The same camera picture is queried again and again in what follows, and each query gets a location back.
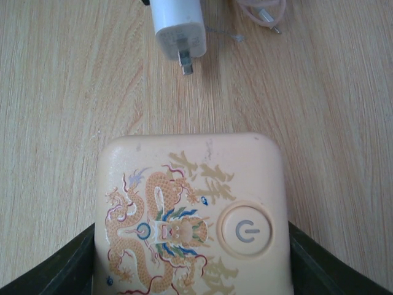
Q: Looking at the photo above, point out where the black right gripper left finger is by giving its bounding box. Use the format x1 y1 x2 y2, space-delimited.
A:
1 224 95 294

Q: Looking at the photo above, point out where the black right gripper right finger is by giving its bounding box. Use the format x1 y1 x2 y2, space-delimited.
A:
289 222 392 294

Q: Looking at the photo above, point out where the beige wooden-look adapter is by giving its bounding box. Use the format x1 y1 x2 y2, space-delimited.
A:
92 132 294 294

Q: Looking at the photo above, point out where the white small charger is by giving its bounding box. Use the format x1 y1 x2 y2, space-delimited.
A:
149 0 207 75

